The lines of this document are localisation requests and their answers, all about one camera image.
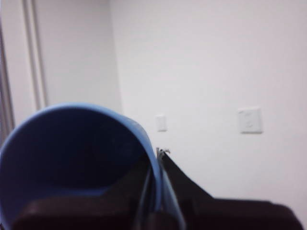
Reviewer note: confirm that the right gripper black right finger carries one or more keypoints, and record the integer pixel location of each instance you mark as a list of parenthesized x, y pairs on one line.
[(227, 215)]

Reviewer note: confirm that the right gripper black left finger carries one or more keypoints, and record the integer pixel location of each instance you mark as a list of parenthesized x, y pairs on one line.
[(84, 213)]

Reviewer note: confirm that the blue ribbed plastic cup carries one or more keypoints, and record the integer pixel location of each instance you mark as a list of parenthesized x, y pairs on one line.
[(72, 143)]

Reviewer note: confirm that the white wall socket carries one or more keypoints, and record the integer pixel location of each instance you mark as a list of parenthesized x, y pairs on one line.
[(161, 123), (250, 121)]

